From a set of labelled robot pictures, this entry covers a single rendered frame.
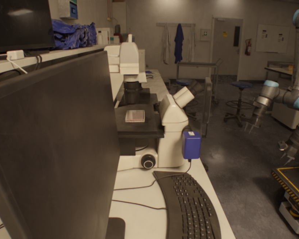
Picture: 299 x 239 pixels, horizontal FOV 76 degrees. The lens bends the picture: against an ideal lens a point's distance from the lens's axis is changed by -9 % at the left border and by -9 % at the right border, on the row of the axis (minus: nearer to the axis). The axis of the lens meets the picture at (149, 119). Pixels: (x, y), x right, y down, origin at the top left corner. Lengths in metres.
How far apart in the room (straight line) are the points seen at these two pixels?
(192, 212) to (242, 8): 7.03
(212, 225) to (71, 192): 0.53
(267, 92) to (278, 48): 6.64
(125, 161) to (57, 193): 0.70
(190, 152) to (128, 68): 0.41
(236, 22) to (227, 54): 1.04
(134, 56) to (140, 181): 0.51
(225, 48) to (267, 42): 1.46
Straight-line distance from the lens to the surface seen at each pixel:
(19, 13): 0.94
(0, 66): 0.60
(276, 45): 8.00
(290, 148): 1.17
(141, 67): 3.19
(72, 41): 1.28
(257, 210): 2.01
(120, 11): 5.33
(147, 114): 1.00
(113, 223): 0.72
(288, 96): 1.52
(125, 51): 0.85
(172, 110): 0.85
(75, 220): 0.31
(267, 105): 1.46
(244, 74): 7.57
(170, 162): 0.96
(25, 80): 0.21
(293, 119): 3.72
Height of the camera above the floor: 1.30
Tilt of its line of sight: 21 degrees down
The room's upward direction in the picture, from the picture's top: straight up
